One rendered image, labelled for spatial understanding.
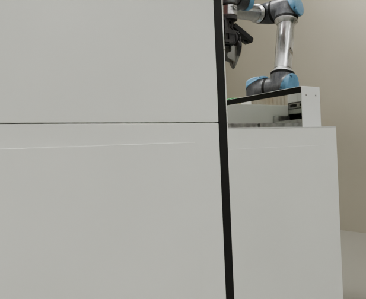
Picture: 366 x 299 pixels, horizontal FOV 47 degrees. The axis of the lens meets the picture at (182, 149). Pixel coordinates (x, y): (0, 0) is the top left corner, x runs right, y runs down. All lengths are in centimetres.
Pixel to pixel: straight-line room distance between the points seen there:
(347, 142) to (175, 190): 307
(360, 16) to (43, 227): 344
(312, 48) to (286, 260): 292
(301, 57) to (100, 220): 348
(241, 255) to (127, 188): 53
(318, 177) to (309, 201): 8
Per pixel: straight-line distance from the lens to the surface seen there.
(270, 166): 125
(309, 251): 140
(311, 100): 149
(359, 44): 382
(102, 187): 74
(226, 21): 180
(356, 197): 380
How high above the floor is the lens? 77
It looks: level
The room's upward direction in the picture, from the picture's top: 2 degrees counter-clockwise
